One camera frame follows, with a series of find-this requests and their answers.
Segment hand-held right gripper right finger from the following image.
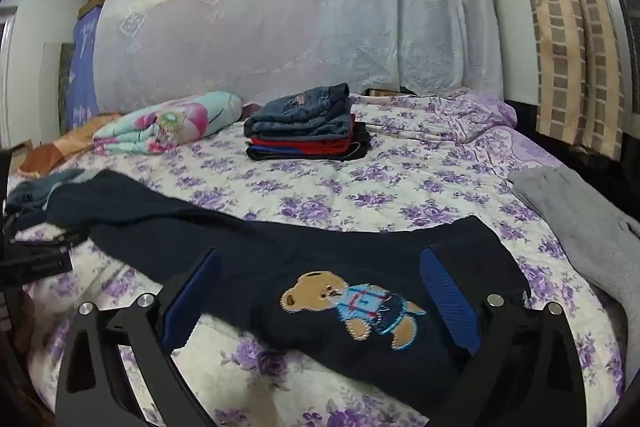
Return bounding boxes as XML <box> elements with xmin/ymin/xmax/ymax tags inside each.
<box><xmin>420</xmin><ymin>244</ymin><xmax>586</xmax><ymax>427</ymax></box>

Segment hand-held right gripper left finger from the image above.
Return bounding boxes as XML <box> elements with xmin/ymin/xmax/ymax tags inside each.
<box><xmin>55</xmin><ymin>249</ymin><xmax>223</xmax><ymax>427</ymax></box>

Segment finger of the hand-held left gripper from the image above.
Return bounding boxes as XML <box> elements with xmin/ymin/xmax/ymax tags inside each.
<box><xmin>12</xmin><ymin>214</ymin><xmax>91</xmax><ymax>251</ymax></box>

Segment navy teddy bear sweater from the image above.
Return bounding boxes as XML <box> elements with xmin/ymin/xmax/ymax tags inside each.
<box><xmin>45</xmin><ymin>169</ymin><xmax>533</xmax><ymax>408</ymax></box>

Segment grey pants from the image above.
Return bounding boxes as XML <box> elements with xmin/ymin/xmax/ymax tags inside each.
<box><xmin>507</xmin><ymin>166</ymin><xmax>638</xmax><ymax>333</ymax></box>

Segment dark teal pants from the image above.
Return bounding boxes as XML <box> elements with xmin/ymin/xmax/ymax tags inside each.
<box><xmin>5</xmin><ymin>169</ymin><xmax>86</xmax><ymax>215</ymax></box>

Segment orange blanket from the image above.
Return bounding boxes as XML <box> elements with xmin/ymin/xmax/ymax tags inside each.
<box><xmin>17</xmin><ymin>112</ymin><xmax>123</xmax><ymax>175</ymax></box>

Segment purple floral bed sheet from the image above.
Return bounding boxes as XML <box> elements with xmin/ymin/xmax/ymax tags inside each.
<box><xmin>7</xmin><ymin>87</ymin><xmax>626</xmax><ymax>427</ymax></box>

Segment blue patterned blanket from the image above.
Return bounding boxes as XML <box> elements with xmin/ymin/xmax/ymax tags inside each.
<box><xmin>65</xmin><ymin>4</ymin><xmax>103</xmax><ymax>128</ymax></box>

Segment folded floral quilt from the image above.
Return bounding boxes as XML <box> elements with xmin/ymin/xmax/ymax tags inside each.
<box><xmin>92</xmin><ymin>91</ymin><xmax>244</xmax><ymax>156</ymax></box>

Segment beige striped curtain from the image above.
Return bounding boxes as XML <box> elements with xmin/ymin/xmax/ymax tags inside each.
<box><xmin>510</xmin><ymin>0</ymin><xmax>626</xmax><ymax>158</ymax></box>

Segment white lace cover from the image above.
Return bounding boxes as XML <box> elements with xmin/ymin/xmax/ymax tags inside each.
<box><xmin>92</xmin><ymin>0</ymin><xmax>503</xmax><ymax>115</ymax></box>

